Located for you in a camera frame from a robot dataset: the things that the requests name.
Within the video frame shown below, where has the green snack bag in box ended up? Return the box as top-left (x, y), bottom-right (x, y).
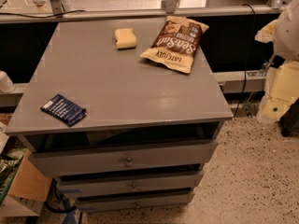
top-left (0, 148), bottom-right (26, 204)

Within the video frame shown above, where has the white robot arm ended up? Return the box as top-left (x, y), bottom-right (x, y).
top-left (255, 0), bottom-right (299, 124)

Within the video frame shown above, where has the black hanging cable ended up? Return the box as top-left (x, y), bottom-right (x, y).
top-left (233, 3), bottom-right (257, 118)

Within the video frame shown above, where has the grey drawer cabinet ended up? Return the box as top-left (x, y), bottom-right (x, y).
top-left (4, 17), bottom-right (235, 214)

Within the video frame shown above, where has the white cylinder object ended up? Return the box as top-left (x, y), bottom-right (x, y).
top-left (0, 71), bottom-right (16, 93)

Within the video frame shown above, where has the yellow sponge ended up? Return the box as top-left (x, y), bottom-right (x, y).
top-left (115, 28), bottom-right (136, 49)

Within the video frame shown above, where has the top grey drawer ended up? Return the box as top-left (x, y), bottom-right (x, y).
top-left (29, 140), bottom-right (218, 177)

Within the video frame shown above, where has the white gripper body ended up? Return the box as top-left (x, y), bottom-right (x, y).
top-left (256, 61), bottom-right (299, 124)

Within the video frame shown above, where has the cardboard box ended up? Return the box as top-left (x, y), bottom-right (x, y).
top-left (0, 114), bottom-right (51, 217)

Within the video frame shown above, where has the brown sea salt chip bag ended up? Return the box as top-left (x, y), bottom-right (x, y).
top-left (140, 16), bottom-right (209, 74)

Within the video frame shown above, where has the middle grey drawer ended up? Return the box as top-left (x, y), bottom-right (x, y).
top-left (58, 171), bottom-right (203, 198)

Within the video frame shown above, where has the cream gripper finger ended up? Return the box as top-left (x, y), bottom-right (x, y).
top-left (254, 20), bottom-right (277, 43)

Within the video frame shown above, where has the bottom grey drawer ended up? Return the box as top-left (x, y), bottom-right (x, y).
top-left (76, 189), bottom-right (194, 212)

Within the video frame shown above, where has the grey drawer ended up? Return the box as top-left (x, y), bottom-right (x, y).
top-left (58, 171), bottom-right (203, 198)
top-left (76, 189), bottom-right (194, 212)
top-left (29, 140), bottom-right (218, 177)

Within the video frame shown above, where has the black cable on rail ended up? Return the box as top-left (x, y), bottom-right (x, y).
top-left (0, 8), bottom-right (86, 19)

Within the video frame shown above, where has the blue rxbar blueberry wrapper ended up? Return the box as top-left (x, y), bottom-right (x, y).
top-left (40, 94), bottom-right (87, 127)

